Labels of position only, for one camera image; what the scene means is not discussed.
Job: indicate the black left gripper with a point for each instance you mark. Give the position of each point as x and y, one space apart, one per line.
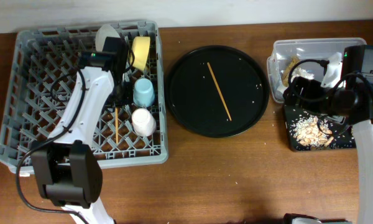
127 97

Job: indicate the clear plastic bin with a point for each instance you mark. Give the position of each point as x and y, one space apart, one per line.
284 50

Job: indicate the yellow plastic bowl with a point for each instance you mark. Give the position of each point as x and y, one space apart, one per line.
140 52

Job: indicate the black rectangular tray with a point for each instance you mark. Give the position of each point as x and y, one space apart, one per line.
342 134

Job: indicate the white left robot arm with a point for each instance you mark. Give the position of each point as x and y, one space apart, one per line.
66 171

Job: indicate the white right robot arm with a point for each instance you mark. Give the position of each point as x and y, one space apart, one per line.
358 62

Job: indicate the white tissue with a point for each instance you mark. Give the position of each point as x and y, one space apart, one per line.
300 72

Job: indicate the grey round plate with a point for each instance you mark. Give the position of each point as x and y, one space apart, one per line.
104 34

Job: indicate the grey dishwasher rack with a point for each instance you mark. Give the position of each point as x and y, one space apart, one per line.
41 82

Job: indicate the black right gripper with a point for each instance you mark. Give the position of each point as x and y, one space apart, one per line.
311 86

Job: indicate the food leftovers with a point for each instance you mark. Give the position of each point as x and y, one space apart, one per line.
311 134

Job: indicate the pink plastic cup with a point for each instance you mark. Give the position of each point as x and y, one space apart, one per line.
143 122

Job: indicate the light blue plastic cup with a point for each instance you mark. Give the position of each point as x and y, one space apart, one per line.
143 94

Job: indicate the round black tray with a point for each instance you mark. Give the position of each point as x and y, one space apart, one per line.
192 97

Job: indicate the wooden chopstick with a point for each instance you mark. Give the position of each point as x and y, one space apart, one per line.
116 125
219 91

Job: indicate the brown coffee stick wrapper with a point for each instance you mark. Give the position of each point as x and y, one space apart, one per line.
286 72

